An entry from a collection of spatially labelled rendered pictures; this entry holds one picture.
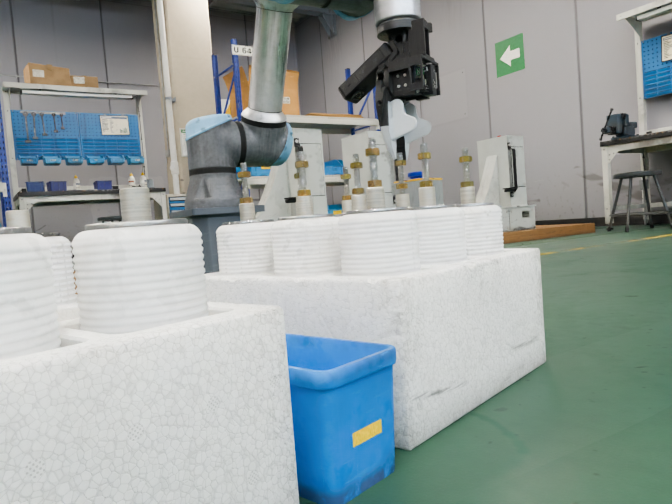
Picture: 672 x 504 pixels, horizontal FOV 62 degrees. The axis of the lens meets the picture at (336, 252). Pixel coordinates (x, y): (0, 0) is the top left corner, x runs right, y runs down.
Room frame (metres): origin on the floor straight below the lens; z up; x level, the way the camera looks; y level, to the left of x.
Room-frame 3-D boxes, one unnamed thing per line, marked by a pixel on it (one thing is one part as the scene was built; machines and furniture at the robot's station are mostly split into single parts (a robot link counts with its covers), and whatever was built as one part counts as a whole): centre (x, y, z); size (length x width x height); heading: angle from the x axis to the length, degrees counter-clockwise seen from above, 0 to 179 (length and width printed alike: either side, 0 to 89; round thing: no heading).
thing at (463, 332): (0.84, -0.04, 0.09); 0.39 x 0.39 x 0.18; 49
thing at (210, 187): (1.41, 0.29, 0.35); 0.15 x 0.15 x 0.10
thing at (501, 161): (4.10, -0.77, 0.45); 1.51 x 0.57 x 0.74; 123
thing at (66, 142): (5.99, 2.56, 0.94); 1.40 x 0.70 x 1.88; 123
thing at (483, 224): (0.85, -0.21, 0.16); 0.10 x 0.10 x 0.18
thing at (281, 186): (3.29, 0.48, 0.45); 0.82 x 0.57 x 0.74; 123
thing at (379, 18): (0.93, -0.13, 0.57); 0.08 x 0.08 x 0.05
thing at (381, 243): (0.67, -0.05, 0.16); 0.10 x 0.10 x 0.18
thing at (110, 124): (6.43, 2.40, 1.54); 0.32 x 0.02 x 0.25; 123
